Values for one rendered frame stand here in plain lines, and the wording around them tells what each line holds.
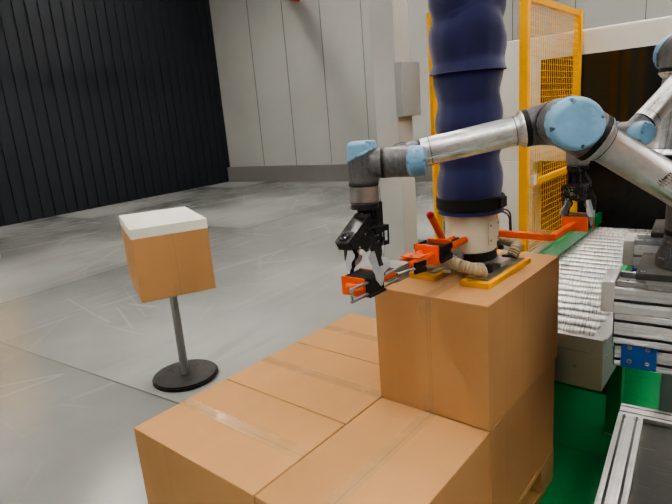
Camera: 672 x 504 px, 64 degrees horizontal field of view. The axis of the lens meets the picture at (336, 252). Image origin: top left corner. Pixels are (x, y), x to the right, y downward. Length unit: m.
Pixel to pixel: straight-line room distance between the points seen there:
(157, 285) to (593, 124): 2.32
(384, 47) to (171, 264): 1.70
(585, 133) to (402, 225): 2.08
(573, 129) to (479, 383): 0.78
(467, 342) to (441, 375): 0.16
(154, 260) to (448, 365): 1.79
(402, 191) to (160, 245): 1.42
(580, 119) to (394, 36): 2.04
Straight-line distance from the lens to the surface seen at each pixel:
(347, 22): 13.05
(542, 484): 2.39
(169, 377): 3.52
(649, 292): 1.66
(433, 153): 1.43
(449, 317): 1.64
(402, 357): 1.80
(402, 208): 3.26
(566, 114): 1.32
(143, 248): 2.97
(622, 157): 1.39
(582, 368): 2.31
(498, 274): 1.79
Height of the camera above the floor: 1.49
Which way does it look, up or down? 14 degrees down
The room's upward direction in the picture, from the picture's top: 5 degrees counter-clockwise
